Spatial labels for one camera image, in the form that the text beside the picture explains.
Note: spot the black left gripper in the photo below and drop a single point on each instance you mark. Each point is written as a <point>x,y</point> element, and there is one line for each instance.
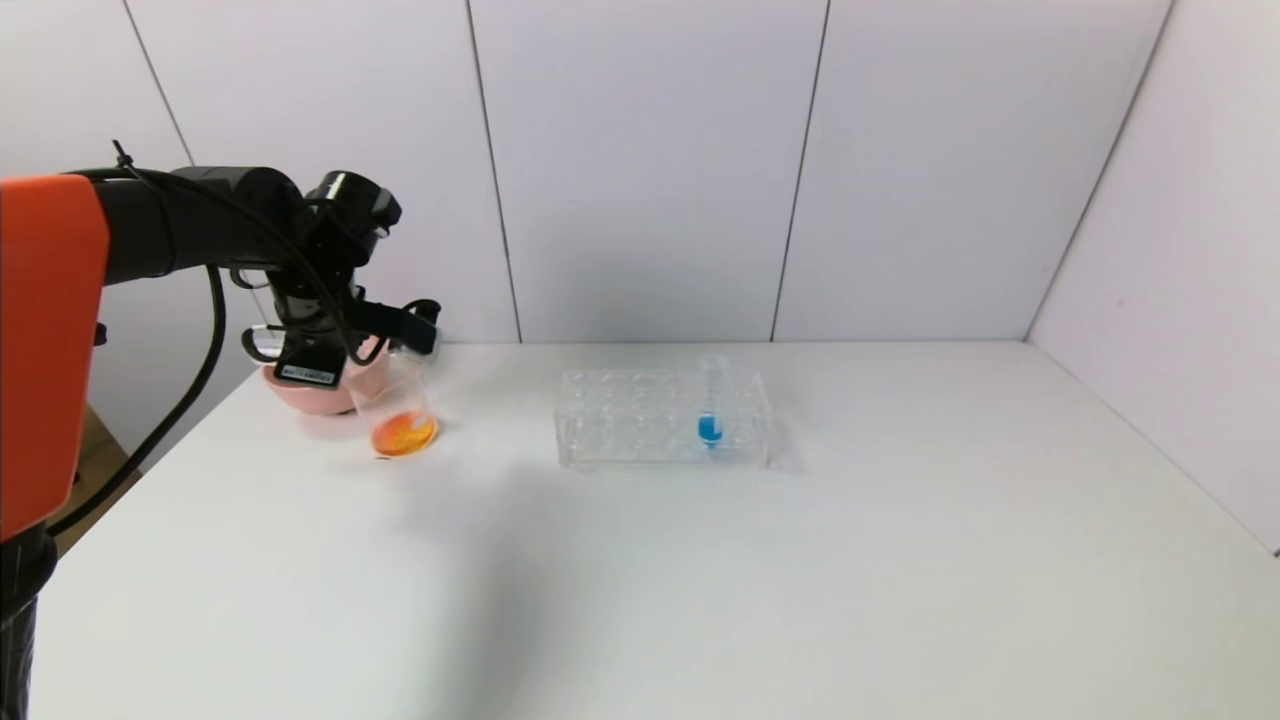
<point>309,368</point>

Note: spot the orange and black left arm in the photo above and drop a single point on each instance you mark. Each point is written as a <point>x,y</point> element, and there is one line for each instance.
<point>50,330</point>

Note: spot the clear glass beaker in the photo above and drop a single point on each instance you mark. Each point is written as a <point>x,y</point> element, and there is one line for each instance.
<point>405,435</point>

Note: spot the clear acrylic test tube rack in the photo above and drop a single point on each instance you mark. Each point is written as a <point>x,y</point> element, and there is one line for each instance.
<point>640,440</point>

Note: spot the test tube with blue pigment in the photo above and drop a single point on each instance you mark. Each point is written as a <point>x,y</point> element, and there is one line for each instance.
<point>709,430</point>

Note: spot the pink plastic bowl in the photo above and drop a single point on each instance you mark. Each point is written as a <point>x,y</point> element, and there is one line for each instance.
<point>320,400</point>

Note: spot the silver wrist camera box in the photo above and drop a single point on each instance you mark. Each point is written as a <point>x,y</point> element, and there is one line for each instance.
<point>420,330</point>

